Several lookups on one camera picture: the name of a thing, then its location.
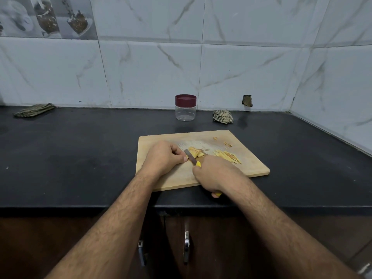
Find pile of yellow ginger slices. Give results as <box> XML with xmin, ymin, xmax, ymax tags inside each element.
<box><xmin>189</xmin><ymin>147</ymin><xmax>206</xmax><ymax>160</ymax></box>

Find decorative picture tiles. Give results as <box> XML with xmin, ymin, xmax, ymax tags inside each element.
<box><xmin>0</xmin><ymin>0</ymin><xmax>98</xmax><ymax>40</ymax></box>

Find pile of ginger strips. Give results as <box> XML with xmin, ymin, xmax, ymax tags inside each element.
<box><xmin>214</xmin><ymin>150</ymin><xmax>243</xmax><ymax>165</ymax></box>

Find person's right hand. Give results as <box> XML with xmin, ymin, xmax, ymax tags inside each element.
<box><xmin>192</xmin><ymin>155</ymin><xmax>246</xmax><ymax>199</ymax></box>

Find person's left hand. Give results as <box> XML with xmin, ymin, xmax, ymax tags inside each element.
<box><xmin>139</xmin><ymin>141</ymin><xmax>190</xmax><ymax>185</ymax></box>

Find black countertop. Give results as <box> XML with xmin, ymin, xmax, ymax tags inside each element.
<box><xmin>0</xmin><ymin>105</ymin><xmax>372</xmax><ymax>215</ymax></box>

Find wooden cutting board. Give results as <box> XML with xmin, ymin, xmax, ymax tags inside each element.
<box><xmin>135</xmin><ymin>130</ymin><xmax>271</xmax><ymax>192</ymax></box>

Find metal cabinet handle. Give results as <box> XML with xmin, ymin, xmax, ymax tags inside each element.
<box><xmin>183</xmin><ymin>231</ymin><xmax>192</xmax><ymax>264</ymax></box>
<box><xmin>137</xmin><ymin>240</ymin><xmax>146</xmax><ymax>267</ymax></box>

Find clear jar maroon lid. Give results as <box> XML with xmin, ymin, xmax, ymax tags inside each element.
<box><xmin>175</xmin><ymin>94</ymin><xmax>197</xmax><ymax>122</ymax></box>

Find crumpled patterned cloth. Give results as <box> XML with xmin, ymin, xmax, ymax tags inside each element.
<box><xmin>212</xmin><ymin>109</ymin><xmax>234</xmax><ymax>125</ymax></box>

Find person's right forearm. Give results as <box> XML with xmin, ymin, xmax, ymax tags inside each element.
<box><xmin>224</xmin><ymin>176</ymin><xmax>362</xmax><ymax>279</ymax></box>

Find small ginger peel scraps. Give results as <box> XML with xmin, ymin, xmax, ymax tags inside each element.
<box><xmin>212</xmin><ymin>135</ymin><xmax>232</xmax><ymax>148</ymax></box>

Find person's left forearm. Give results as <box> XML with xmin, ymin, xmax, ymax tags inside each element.
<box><xmin>45</xmin><ymin>175</ymin><xmax>157</xmax><ymax>279</ymax></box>

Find folded green cloth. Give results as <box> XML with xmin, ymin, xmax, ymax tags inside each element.
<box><xmin>13</xmin><ymin>103</ymin><xmax>57</xmax><ymax>119</ymax></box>

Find brown wooden cabinet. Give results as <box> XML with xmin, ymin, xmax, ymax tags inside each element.
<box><xmin>0</xmin><ymin>211</ymin><xmax>372</xmax><ymax>279</ymax></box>

